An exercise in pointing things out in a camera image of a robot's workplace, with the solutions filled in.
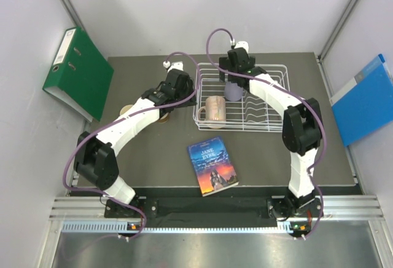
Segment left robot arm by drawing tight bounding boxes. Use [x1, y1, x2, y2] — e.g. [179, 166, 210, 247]
[74, 61, 196, 217]

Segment purple cable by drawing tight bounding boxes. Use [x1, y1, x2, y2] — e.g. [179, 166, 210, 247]
[62, 52, 200, 242]
[205, 28, 327, 240]

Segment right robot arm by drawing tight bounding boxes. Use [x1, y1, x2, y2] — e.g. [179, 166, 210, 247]
[219, 41, 322, 217]

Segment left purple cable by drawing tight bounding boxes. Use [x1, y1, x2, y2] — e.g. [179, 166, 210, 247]
[62, 52, 200, 242]

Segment white slotted cable duct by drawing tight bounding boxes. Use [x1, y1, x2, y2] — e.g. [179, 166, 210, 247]
[61, 221, 307, 234]

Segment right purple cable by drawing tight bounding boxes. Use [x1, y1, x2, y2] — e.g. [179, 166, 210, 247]
[205, 28, 327, 240]

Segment white wire dish rack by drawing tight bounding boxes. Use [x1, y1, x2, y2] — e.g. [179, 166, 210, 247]
[193, 63, 282, 133]

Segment lilac cup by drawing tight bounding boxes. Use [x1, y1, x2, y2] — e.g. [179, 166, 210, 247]
[224, 82, 243, 102]

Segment cream and brown cup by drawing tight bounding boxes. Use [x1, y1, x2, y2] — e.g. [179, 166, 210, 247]
[157, 113, 169, 124]

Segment green lever arch binder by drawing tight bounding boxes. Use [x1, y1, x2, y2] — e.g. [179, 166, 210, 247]
[42, 27, 114, 122]

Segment cream mug black handle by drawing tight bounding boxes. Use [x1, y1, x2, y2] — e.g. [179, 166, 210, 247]
[119, 104, 133, 116]

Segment aluminium frame rail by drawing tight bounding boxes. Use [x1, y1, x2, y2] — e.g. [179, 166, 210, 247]
[49, 195, 383, 221]

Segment Jane Eyre book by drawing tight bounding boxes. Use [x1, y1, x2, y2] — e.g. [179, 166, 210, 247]
[187, 136, 239, 197]

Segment blue folder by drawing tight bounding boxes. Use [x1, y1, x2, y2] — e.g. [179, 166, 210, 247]
[330, 53, 392, 146]

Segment pink mug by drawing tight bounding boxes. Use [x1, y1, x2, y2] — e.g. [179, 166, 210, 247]
[198, 96, 226, 130]

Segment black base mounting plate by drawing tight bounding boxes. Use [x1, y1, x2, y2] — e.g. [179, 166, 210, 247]
[103, 195, 327, 227]

